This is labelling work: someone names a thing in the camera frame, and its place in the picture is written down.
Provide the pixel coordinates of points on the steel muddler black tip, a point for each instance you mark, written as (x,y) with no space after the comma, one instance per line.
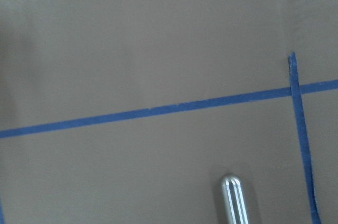
(234,200)

